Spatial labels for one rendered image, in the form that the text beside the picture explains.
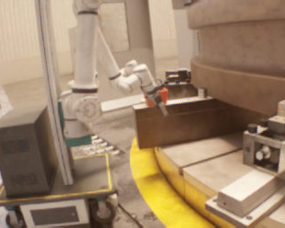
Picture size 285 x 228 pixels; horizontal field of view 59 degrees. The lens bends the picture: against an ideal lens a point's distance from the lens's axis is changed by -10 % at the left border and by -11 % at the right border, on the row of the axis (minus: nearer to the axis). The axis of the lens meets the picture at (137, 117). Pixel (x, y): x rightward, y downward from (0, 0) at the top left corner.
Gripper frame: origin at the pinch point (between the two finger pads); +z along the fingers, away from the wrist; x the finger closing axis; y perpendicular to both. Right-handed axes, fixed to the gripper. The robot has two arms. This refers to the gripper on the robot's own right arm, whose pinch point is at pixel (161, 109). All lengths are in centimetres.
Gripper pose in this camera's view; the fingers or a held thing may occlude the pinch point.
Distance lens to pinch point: 187.1
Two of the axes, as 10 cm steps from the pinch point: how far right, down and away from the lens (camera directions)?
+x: 3.1, 3.4, -8.9
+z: 4.4, 7.8, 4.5
